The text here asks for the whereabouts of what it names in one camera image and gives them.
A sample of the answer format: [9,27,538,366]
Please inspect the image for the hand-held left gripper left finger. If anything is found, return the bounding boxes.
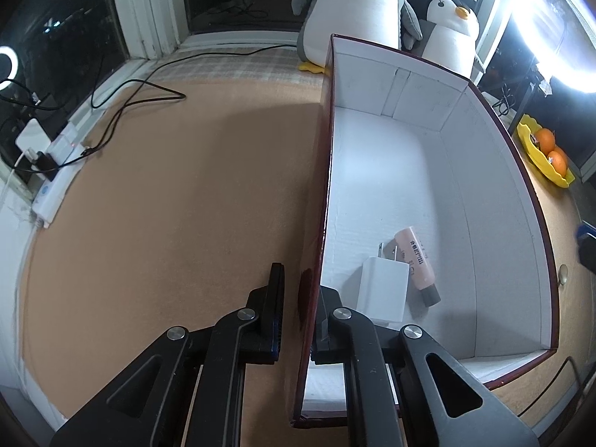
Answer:
[49,263,286,447]

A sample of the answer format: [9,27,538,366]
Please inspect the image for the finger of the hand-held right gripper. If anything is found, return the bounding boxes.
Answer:
[576,223,596,271]

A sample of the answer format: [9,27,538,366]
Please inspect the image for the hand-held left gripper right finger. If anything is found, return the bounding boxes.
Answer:
[310,284,541,447]

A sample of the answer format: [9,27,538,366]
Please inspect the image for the white box with maroon rim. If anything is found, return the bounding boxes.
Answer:
[291,34,559,429]

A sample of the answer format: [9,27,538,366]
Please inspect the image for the white charger plug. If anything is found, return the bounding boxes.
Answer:
[356,242,410,327]

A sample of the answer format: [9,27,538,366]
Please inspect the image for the orange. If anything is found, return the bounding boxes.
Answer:
[547,149,569,178]
[533,129,556,153]

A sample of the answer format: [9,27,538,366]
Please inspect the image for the yellow fruit bowl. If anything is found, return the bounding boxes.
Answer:
[517,114,577,189]

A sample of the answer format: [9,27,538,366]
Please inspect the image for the pink cosmetic tube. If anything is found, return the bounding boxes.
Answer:
[394,226,441,308]

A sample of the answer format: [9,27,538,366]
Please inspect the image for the black light stand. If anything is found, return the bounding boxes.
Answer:
[507,70,536,131]

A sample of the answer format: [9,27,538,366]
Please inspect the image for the small penguin plush toy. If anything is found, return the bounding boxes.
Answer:
[420,0,480,79]

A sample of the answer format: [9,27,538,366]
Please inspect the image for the checkered cloth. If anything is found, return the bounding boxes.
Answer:
[135,44,327,98]

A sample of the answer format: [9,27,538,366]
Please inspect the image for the white power strip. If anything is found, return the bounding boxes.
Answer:
[32,116,91,229]

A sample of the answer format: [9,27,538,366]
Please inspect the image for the black plug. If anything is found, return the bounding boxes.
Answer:
[32,151,61,180]

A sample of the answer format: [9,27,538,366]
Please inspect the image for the white power adapter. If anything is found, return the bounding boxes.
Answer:
[15,118,50,154]

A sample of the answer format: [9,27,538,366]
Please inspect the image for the large penguin plush toy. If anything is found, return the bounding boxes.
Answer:
[291,0,424,75]

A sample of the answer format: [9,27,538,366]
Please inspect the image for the dark thin cable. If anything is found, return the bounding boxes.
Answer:
[517,356,583,420]

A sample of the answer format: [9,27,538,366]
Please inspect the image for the large bright ring light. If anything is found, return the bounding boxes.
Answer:
[510,0,596,94]

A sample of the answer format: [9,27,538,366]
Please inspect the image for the black cable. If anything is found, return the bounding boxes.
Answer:
[81,44,299,159]

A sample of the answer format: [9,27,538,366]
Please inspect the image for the white cable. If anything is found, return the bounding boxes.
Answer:
[0,149,38,187]

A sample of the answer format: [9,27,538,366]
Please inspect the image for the white window frame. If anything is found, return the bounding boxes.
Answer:
[109,0,191,61]

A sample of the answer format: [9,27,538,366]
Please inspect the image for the small ring light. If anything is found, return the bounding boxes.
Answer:
[0,45,18,93]

